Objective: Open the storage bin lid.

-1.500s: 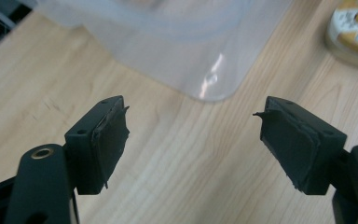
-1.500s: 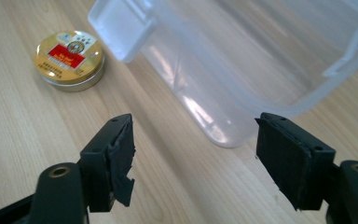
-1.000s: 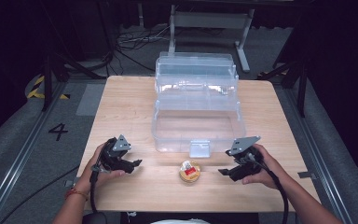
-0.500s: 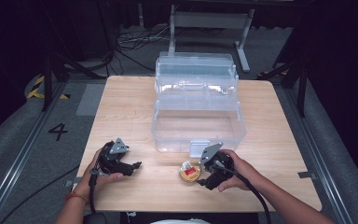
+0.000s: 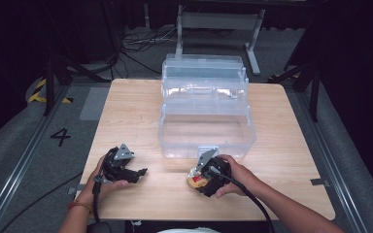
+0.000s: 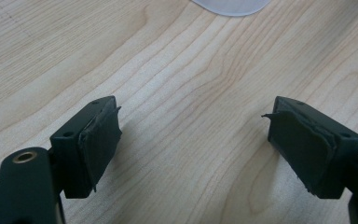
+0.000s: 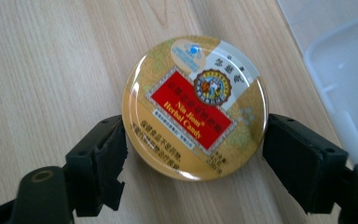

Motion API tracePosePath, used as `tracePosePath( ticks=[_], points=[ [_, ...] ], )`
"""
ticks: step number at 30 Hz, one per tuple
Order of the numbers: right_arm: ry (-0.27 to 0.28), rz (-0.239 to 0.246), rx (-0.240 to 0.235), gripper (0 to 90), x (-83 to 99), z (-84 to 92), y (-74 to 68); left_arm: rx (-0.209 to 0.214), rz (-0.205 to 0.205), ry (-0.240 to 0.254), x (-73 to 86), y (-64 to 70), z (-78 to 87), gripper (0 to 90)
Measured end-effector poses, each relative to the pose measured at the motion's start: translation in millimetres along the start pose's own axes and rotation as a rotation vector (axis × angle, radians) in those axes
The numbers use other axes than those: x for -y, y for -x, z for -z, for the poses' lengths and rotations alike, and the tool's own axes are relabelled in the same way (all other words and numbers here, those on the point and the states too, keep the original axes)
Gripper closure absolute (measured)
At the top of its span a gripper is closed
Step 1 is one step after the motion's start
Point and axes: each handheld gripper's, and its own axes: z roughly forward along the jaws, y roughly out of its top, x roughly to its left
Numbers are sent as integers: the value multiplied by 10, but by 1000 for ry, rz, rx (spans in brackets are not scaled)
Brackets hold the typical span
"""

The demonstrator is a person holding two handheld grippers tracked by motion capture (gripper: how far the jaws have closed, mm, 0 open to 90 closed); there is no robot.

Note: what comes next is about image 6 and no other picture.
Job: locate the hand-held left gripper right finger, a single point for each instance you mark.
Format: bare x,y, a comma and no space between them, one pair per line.
313,146

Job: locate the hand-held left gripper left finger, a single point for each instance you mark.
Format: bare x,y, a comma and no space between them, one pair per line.
84,146

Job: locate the clear plastic storage box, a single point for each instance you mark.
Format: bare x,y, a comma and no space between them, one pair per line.
231,6

